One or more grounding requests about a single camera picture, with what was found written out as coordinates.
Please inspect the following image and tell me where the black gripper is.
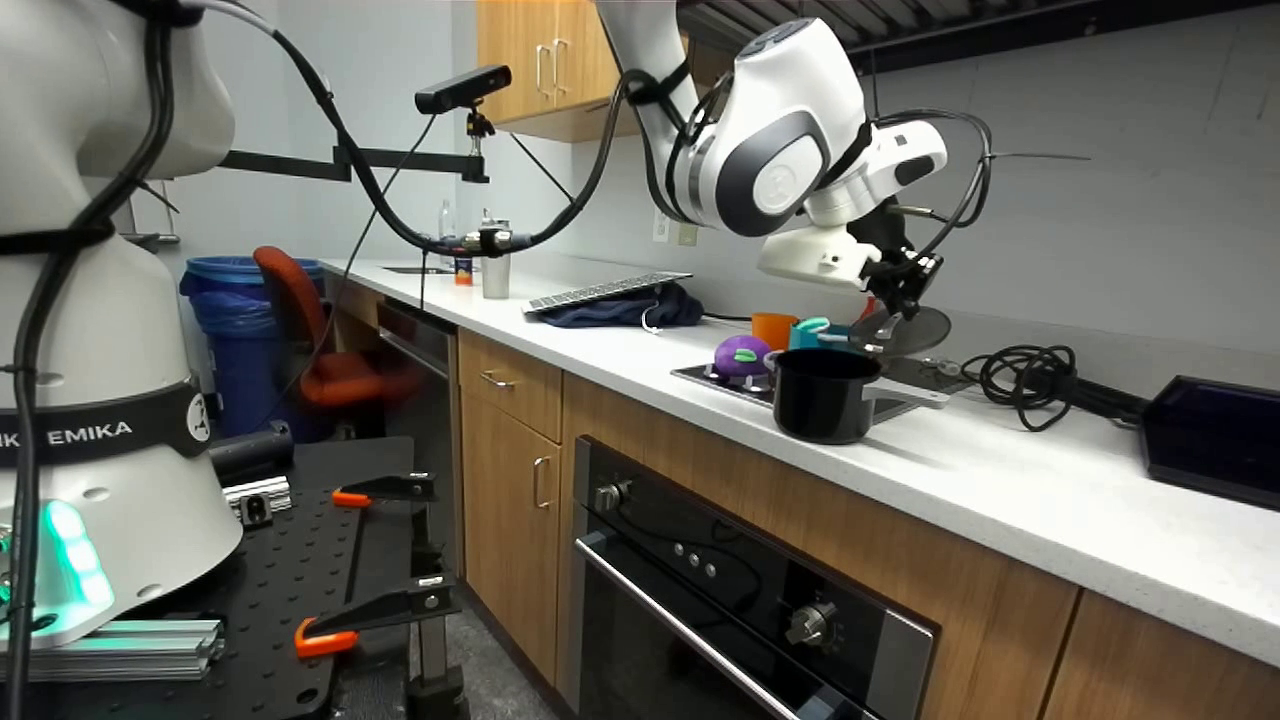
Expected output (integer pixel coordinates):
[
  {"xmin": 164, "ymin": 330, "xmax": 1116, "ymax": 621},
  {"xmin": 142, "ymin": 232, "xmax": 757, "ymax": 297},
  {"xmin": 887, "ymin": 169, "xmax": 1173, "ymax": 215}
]
[{"xmin": 852, "ymin": 196, "xmax": 946, "ymax": 338}]

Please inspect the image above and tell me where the black cup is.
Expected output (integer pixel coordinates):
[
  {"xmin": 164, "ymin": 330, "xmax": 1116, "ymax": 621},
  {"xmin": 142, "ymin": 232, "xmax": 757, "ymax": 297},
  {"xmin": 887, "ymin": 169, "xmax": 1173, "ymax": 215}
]
[{"xmin": 767, "ymin": 349, "xmax": 884, "ymax": 448}]

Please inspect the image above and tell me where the black cooktop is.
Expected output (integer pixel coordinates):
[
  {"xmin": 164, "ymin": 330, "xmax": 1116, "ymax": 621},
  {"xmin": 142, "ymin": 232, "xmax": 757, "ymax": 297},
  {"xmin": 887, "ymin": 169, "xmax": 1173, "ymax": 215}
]
[{"xmin": 673, "ymin": 349, "xmax": 977, "ymax": 434}]

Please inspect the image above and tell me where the teal cup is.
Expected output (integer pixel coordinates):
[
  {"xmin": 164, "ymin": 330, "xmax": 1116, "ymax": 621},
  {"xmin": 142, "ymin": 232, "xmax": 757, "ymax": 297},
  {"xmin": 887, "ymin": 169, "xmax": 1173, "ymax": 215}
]
[{"xmin": 788, "ymin": 313, "xmax": 863, "ymax": 354}]

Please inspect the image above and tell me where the orange cup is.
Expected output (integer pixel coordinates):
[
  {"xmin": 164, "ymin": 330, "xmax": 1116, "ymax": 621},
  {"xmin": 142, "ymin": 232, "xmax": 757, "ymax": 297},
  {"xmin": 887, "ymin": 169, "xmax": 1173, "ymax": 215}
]
[{"xmin": 749, "ymin": 307, "xmax": 799, "ymax": 354}]

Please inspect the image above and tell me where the purple toy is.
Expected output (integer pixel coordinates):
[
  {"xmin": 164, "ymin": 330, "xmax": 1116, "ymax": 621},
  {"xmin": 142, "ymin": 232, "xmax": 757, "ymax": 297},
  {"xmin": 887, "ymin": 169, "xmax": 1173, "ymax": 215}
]
[{"xmin": 712, "ymin": 334, "xmax": 775, "ymax": 392}]

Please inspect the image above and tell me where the grey laptop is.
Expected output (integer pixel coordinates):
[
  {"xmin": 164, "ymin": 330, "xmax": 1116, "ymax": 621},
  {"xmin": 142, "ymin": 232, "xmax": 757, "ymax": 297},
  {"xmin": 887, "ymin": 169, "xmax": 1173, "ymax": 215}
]
[{"xmin": 519, "ymin": 268, "xmax": 696, "ymax": 320}]

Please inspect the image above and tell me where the wooden oven surround panel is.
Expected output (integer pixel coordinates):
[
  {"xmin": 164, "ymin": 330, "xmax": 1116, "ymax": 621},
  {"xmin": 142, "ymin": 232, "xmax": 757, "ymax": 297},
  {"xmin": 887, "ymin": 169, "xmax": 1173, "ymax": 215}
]
[{"xmin": 555, "ymin": 373, "xmax": 1082, "ymax": 720}]

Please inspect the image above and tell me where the black box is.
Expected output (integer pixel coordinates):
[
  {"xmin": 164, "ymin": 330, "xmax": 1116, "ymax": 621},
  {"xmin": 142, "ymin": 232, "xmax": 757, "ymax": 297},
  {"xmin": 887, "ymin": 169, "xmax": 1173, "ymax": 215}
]
[{"xmin": 1142, "ymin": 373, "xmax": 1280, "ymax": 513}]

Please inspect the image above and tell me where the black built-in oven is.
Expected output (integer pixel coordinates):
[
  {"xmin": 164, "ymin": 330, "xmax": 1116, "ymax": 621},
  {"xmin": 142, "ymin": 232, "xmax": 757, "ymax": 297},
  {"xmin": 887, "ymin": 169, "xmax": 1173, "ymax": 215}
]
[{"xmin": 573, "ymin": 436, "xmax": 942, "ymax": 720}]

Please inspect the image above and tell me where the plain wooden cabinet door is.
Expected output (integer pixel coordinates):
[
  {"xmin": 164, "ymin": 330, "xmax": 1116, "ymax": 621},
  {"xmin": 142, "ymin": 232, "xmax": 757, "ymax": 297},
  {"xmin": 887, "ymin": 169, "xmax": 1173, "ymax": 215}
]
[{"xmin": 1039, "ymin": 594, "xmax": 1280, "ymax": 720}]

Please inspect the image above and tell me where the sink faucet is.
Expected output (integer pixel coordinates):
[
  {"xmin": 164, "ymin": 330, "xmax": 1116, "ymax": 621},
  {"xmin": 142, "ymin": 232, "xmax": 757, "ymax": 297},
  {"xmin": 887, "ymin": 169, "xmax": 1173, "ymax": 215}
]
[{"xmin": 414, "ymin": 196, "xmax": 459, "ymax": 273}]

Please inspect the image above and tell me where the dark dishwasher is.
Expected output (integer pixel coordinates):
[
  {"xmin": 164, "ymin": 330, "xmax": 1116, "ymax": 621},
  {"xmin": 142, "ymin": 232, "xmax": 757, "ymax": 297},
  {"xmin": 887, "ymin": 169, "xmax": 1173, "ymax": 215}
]
[{"xmin": 375, "ymin": 292, "xmax": 464, "ymax": 538}]

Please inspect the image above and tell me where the orange black clamp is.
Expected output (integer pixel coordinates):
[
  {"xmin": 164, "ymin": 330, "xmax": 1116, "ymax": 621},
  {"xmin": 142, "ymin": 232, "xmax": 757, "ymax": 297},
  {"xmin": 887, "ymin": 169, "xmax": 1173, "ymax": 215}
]
[
  {"xmin": 293, "ymin": 574, "xmax": 459, "ymax": 669},
  {"xmin": 328, "ymin": 470, "xmax": 440, "ymax": 518}
]

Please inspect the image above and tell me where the red chair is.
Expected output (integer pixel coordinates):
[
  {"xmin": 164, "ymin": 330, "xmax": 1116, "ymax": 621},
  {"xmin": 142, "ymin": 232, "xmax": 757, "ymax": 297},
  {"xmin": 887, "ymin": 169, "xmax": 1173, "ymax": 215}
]
[{"xmin": 252, "ymin": 243, "xmax": 432, "ymax": 416}]

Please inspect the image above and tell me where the blue trash bin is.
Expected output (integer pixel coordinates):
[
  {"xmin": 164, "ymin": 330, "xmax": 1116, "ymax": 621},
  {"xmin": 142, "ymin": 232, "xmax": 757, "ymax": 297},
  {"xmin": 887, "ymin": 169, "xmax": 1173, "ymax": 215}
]
[{"xmin": 178, "ymin": 251, "xmax": 331, "ymax": 445}]

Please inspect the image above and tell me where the black perforated breadboard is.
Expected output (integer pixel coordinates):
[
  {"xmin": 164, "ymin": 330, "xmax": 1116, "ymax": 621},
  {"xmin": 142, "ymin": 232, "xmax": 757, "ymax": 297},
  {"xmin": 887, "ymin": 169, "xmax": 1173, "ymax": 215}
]
[{"xmin": 0, "ymin": 436, "xmax": 418, "ymax": 720}]

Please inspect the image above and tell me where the black cylindrical device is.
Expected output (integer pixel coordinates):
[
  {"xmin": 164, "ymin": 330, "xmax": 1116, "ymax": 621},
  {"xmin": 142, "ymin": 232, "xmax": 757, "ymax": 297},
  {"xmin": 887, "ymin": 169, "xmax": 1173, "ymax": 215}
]
[{"xmin": 210, "ymin": 423, "xmax": 295, "ymax": 490}]

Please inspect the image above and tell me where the small white box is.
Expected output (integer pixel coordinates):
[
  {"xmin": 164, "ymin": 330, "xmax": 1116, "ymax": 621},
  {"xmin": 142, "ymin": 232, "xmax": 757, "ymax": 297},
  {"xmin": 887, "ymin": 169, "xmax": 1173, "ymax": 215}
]
[{"xmin": 222, "ymin": 478, "xmax": 295, "ymax": 531}]

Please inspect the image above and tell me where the aluminium extrusion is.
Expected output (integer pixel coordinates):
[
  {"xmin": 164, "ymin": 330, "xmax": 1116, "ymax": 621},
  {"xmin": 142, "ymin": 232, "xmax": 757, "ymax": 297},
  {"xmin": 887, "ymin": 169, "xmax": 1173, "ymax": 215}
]
[{"xmin": 0, "ymin": 616, "xmax": 229, "ymax": 690}]

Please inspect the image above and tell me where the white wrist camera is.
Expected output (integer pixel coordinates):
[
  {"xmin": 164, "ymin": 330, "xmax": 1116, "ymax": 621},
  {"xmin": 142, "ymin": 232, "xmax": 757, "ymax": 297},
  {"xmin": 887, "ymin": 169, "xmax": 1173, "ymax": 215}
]
[{"xmin": 757, "ymin": 220, "xmax": 884, "ymax": 292}]

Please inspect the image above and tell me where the black cable bundle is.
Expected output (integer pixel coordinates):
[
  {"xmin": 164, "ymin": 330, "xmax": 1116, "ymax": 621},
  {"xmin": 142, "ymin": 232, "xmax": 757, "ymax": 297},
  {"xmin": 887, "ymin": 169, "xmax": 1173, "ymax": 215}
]
[{"xmin": 960, "ymin": 341, "xmax": 1153, "ymax": 436}]

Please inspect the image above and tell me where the wooden wall cabinet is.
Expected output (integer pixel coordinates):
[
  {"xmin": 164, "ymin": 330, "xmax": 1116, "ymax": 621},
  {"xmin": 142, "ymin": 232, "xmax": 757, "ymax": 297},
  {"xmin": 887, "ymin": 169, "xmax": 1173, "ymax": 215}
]
[{"xmin": 473, "ymin": 0, "xmax": 696, "ymax": 146}]

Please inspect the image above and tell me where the wooden cabinet door with handle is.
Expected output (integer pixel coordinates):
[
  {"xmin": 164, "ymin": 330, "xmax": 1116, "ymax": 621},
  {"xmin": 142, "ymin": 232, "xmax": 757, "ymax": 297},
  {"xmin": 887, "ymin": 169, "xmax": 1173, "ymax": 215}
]
[{"xmin": 458, "ymin": 392, "xmax": 565, "ymax": 692}]

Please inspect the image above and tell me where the black camera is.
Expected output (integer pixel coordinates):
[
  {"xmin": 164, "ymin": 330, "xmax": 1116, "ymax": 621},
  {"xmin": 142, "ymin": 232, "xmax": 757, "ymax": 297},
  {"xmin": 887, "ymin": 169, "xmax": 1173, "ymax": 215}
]
[{"xmin": 414, "ymin": 59, "xmax": 517, "ymax": 117}]

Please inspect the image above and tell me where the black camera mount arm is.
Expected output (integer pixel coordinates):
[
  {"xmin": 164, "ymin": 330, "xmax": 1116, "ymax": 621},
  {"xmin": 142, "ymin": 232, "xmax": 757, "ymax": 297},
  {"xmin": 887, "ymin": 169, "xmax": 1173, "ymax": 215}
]
[{"xmin": 217, "ymin": 129, "xmax": 493, "ymax": 190}]

